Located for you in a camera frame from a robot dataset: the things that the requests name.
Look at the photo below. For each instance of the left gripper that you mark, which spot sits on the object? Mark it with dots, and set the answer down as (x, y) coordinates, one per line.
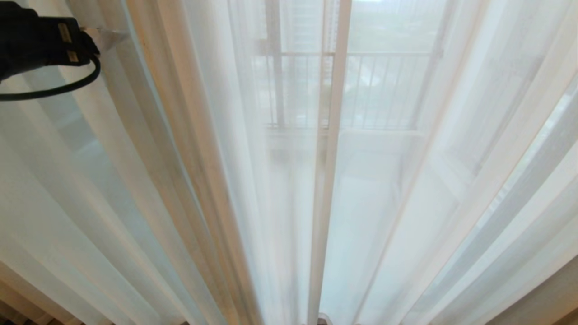
(58, 43)

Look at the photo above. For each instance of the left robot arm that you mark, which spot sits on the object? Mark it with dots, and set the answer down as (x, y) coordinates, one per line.
(11, 40)

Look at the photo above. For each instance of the balcony glass door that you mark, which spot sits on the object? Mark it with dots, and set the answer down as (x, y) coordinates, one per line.
(298, 81)

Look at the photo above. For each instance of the balcony railing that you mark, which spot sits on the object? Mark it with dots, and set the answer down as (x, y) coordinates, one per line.
(379, 90)

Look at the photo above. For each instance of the white sheer curtain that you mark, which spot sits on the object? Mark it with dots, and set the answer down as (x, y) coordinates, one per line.
(171, 180)
(451, 189)

